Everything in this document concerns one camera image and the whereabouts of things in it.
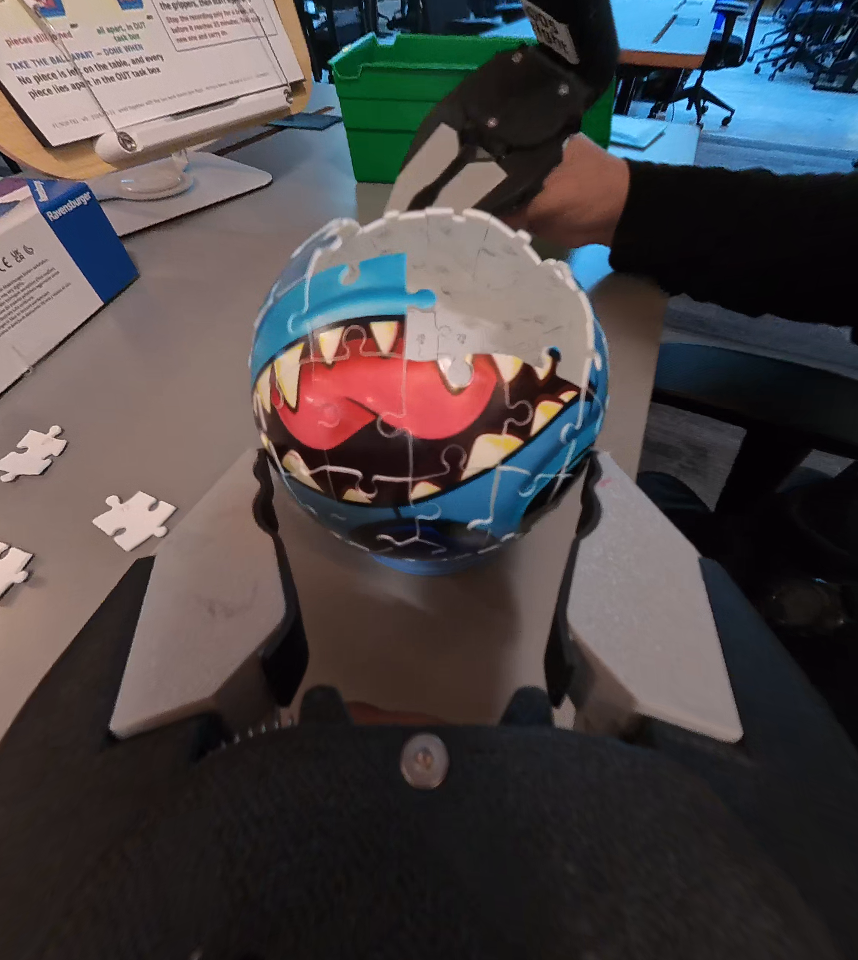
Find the printed instruction sheet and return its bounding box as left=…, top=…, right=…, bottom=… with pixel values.
left=0, top=0, right=306, bottom=147

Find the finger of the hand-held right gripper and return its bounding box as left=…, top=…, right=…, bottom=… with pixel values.
left=387, top=120, right=475, bottom=219
left=429, top=153, right=513, bottom=219

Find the person's black clothing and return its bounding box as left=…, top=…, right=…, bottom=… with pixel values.
left=635, top=450, right=858, bottom=864

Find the printed cardboard puzzle box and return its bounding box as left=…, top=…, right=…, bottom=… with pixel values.
left=0, top=174, right=140, bottom=438

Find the wooden document stand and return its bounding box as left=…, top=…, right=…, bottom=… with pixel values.
left=0, top=0, right=315, bottom=237

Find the white background desk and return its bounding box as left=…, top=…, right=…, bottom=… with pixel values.
left=612, top=0, right=719, bottom=72

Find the person's right hand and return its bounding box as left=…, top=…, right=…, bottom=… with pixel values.
left=507, top=136, right=633, bottom=249

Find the black office chair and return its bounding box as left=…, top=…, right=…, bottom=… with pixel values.
left=646, top=0, right=747, bottom=130

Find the office chair armrest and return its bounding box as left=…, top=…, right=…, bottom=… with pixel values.
left=654, top=333, right=858, bottom=459

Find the green plastic bin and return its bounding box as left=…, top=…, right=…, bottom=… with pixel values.
left=327, top=33, right=618, bottom=185

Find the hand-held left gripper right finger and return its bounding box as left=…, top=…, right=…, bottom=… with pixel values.
left=543, top=450, right=745, bottom=745

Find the person's right forearm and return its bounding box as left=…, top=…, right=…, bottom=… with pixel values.
left=609, top=157, right=858, bottom=350

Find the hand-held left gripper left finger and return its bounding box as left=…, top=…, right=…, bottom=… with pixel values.
left=108, top=448, right=312, bottom=741

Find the blue puzzle ball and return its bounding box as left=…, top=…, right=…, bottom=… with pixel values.
left=250, top=210, right=610, bottom=560

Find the row of black office chairs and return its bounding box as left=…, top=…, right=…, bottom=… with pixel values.
left=751, top=0, right=858, bottom=95

